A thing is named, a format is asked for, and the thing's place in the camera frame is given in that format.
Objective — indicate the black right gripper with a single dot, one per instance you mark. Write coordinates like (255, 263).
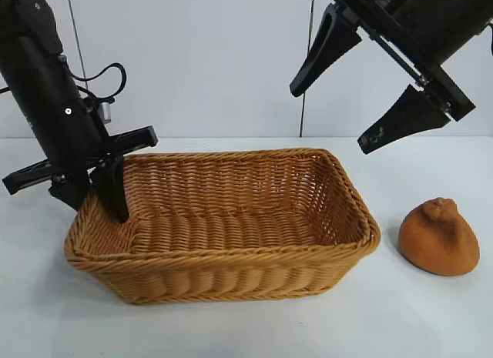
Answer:
(435, 19)

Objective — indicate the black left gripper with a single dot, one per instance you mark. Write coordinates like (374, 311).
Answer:
(58, 123)

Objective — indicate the woven wicker basket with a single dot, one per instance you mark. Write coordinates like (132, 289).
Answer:
(231, 273)

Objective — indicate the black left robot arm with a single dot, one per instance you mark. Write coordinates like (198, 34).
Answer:
(34, 19)

